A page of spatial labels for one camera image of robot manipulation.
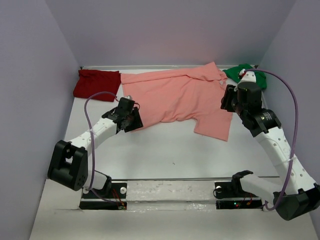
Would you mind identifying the pink t shirt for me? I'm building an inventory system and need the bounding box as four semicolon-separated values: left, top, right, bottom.
121;62;232;141

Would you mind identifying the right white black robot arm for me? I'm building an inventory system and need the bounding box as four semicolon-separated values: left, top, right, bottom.
220;82;320;221

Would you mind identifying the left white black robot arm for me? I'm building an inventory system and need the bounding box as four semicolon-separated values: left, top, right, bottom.
47;96;143;198

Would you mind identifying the green crumpled t shirt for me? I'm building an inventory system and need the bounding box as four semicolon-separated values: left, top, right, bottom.
223;63;267;90

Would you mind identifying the red folded t shirt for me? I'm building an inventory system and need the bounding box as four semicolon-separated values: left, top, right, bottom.
73;69;121;102

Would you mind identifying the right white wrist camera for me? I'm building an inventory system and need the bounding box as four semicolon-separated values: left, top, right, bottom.
238;69;257;84

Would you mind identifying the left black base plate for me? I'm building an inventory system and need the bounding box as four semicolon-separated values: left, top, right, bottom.
79;181;128;211

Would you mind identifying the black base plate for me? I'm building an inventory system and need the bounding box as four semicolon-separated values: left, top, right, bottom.
79;181;128;211
212;181;263;210

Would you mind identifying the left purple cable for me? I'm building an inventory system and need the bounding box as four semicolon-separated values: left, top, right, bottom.
83;91;126;208

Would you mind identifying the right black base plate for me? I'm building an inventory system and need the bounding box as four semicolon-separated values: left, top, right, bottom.
212;181;263;210

